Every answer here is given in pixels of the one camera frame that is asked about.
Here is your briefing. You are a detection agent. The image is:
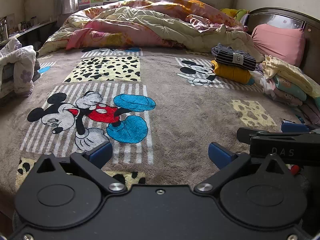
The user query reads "pile of pastel clothes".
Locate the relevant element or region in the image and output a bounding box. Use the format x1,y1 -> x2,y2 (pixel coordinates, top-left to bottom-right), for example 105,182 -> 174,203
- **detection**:
260,55 -> 319,127

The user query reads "folded mustard yellow garment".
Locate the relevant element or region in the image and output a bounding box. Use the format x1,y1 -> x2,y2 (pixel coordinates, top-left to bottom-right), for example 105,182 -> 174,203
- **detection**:
211,60 -> 255,85

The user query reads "pink pillow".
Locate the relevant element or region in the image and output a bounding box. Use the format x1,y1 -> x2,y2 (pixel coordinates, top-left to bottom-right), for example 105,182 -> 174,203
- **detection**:
252,24 -> 305,67

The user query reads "Mickey Mouse plush blanket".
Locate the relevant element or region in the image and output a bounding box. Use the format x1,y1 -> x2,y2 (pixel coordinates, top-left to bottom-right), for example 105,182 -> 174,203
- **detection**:
1,49 -> 299,204

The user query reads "folded striped dark garment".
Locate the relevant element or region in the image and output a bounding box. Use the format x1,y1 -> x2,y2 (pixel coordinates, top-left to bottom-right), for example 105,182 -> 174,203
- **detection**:
211,43 -> 257,71

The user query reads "dark wooden headboard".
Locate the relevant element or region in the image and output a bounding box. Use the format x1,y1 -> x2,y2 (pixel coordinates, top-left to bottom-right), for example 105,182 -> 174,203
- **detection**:
244,7 -> 320,83

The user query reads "yellow green plush toy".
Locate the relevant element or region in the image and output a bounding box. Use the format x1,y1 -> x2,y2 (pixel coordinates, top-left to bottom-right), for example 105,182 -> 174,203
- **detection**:
220,8 -> 249,22

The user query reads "white floral cloth bundle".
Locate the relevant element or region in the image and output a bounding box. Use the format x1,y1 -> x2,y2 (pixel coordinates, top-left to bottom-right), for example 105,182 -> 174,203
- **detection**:
1,38 -> 40,98

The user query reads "dark side desk with items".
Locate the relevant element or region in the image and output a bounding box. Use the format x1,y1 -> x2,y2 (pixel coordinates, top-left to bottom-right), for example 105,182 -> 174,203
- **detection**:
1,16 -> 57,50

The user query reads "floral pink yellow quilt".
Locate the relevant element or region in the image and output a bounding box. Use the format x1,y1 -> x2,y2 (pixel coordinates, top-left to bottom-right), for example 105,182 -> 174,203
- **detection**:
39,0 -> 264,62

